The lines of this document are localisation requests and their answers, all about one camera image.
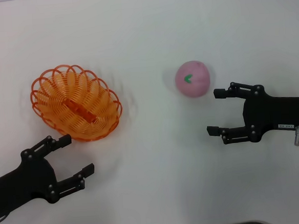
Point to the orange plastic woven basket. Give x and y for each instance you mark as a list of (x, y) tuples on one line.
[(80, 111)]

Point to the pink toy peach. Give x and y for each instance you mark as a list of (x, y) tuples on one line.
[(196, 87)]

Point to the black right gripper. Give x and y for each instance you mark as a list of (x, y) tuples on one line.
[(280, 113)]

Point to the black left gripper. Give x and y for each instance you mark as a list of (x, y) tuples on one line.
[(28, 180)]

